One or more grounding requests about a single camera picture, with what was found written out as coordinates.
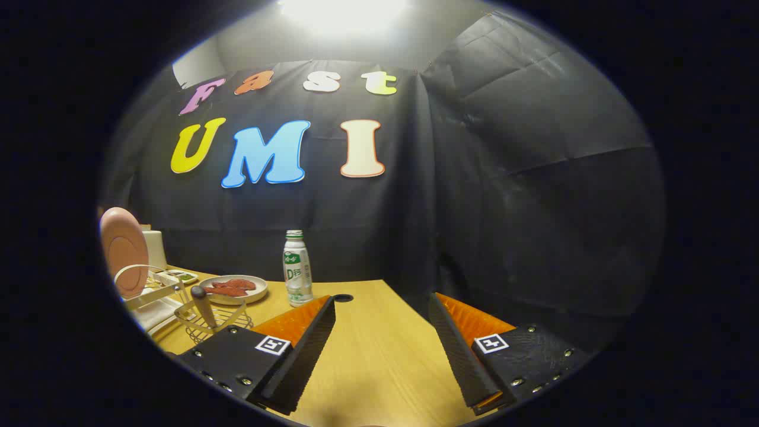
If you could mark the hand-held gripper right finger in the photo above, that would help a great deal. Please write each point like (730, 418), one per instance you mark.
(459, 356)

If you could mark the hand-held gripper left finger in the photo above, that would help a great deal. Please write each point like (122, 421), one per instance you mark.
(308, 350)

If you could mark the pink plate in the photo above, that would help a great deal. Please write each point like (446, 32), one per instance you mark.
(121, 249)

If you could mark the grey round plate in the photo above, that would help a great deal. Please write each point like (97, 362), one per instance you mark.
(237, 299)

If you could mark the white divided dish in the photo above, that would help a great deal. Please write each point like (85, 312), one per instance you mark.
(184, 276)

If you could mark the white drink bottle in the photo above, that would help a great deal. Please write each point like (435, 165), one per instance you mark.
(297, 273)

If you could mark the red meat piece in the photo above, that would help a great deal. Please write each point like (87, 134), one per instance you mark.
(228, 291)
(243, 284)

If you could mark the white drain tray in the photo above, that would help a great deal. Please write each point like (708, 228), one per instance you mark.
(157, 314)

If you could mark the white toaster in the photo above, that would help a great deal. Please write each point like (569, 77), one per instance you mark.
(154, 249)

